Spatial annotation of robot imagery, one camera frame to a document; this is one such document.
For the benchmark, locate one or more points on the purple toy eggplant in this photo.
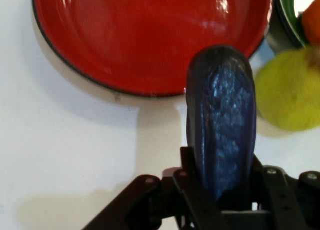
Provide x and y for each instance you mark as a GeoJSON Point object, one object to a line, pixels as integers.
{"type": "Point", "coordinates": [225, 120]}

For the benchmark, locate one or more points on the dark green round plate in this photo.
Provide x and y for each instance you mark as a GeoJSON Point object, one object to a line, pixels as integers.
{"type": "Point", "coordinates": [287, 13]}

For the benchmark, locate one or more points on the yellow-green toy pear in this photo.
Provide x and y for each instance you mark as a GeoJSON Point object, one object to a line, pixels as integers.
{"type": "Point", "coordinates": [290, 92]}

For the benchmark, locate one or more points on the red round plate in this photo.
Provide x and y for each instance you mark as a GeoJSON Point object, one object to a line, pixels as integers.
{"type": "Point", "coordinates": [140, 40]}

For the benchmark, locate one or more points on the orange toy fruit piece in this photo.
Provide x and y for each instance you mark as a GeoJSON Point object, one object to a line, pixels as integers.
{"type": "Point", "coordinates": [312, 25]}

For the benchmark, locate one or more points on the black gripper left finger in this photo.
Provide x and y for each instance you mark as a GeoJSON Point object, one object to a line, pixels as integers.
{"type": "Point", "coordinates": [155, 205]}

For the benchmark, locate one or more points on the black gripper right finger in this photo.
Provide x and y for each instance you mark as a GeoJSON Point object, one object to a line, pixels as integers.
{"type": "Point", "coordinates": [290, 202]}

